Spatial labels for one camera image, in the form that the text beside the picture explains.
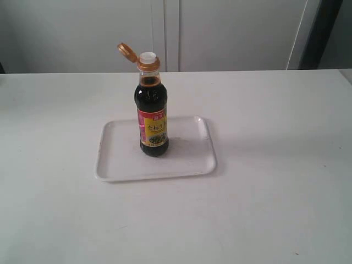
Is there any dark soy sauce bottle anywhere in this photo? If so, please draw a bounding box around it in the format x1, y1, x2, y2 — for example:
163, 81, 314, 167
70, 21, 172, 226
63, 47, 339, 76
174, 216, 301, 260
118, 43, 169, 157

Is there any white rectangular plastic tray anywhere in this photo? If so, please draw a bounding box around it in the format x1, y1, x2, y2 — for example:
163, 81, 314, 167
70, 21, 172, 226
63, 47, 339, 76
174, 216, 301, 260
96, 115, 217, 183

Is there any dark vertical post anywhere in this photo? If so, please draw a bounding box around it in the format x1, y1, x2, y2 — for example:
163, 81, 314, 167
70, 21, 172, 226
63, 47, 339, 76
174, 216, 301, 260
298, 0, 343, 70

